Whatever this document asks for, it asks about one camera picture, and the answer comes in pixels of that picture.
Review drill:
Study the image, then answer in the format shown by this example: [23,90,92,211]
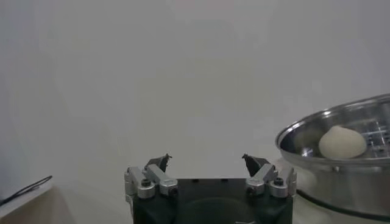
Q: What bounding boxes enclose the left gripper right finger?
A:
[241,153,298,198]

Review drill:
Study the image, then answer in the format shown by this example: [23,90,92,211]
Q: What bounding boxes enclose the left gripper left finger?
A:
[124,153,179,200]

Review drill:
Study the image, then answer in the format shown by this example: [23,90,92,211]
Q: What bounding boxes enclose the white steamed baozi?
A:
[318,125,368,159]

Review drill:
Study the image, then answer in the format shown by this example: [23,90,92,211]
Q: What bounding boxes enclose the stainless steel steamer pot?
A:
[271,158,390,224]

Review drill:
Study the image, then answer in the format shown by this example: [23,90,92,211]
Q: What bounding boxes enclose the perforated steel steamer basket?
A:
[275,93,390,219]

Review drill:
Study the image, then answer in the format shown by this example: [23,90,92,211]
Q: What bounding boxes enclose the black cable on side table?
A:
[0,175,53,206]

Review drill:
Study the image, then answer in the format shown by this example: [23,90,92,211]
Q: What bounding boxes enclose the white side table with cable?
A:
[0,179,74,224]

